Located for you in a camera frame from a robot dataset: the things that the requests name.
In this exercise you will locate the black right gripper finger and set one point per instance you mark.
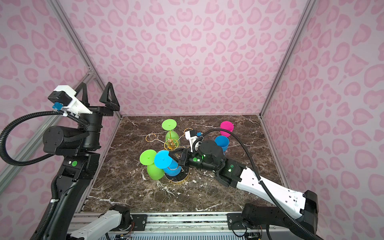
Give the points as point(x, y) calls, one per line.
point(175, 167)
point(180, 153)

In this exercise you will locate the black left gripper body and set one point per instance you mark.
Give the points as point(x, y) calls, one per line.
point(92, 132)

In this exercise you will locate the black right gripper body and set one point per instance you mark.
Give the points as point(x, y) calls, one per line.
point(197, 159)

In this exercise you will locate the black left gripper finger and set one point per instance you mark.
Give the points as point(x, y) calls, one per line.
point(110, 101)
point(82, 94)

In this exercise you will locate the blue wine glass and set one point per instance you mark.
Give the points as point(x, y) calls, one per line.
point(223, 142)
point(163, 161)

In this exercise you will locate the magenta wine glass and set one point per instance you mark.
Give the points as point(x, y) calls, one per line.
point(228, 126)

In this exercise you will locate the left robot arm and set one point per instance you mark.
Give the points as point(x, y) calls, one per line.
point(79, 148)

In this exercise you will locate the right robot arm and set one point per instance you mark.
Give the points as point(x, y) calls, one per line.
point(291, 209)

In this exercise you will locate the back green wine glass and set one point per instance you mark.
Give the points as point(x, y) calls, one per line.
point(169, 126)

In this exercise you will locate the green wine glass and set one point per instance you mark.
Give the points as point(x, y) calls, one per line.
point(147, 158)
point(169, 126)

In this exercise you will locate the front green wine glass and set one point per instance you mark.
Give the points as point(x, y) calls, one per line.
point(147, 158)

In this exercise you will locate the gold wire glass rack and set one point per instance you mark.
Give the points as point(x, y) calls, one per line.
point(185, 172)

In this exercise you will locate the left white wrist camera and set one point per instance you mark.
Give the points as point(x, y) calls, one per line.
point(64, 99)

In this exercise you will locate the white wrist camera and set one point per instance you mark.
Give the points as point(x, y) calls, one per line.
point(64, 99)
point(194, 138)

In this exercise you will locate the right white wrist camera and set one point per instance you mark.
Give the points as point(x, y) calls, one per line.
point(194, 138)

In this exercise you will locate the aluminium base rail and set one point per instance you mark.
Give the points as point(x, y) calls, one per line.
point(120, 219)

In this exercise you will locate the aluminium frame post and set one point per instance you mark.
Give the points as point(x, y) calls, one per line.
point(9, 172)

